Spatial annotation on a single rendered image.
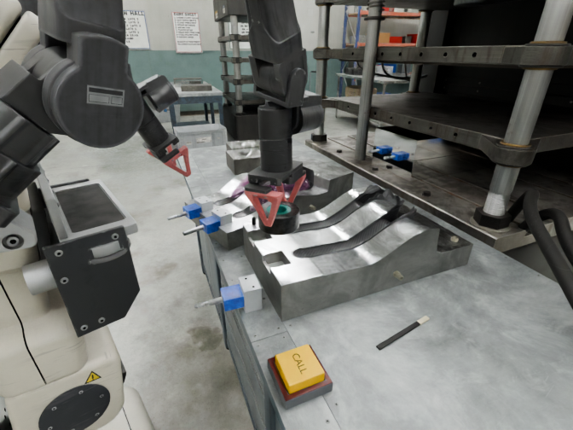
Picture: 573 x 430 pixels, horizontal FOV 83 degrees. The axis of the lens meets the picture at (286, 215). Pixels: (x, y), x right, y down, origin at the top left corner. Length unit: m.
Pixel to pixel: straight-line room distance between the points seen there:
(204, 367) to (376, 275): 1.11
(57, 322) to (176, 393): 1.03
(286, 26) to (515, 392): 0.64
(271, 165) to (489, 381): 0.50
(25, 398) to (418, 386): 0.61
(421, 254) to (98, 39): 0.68
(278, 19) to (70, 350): 0.58
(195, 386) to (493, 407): 1.22
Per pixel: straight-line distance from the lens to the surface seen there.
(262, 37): 0.50
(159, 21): 7.77
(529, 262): 1.37
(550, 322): 0.85
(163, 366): 1.71
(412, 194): 1.34
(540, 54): 1.06
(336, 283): 0.67
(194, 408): 1.55
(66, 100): 0.34
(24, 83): 0.36
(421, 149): 1.45
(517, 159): 1.09
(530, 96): 1.08
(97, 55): 0.34
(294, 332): 0.65
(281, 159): 0.56
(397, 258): 0.74
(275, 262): 0.71
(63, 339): 0.63
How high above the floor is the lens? 1.27
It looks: 27 degrees down
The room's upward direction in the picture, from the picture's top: straight up
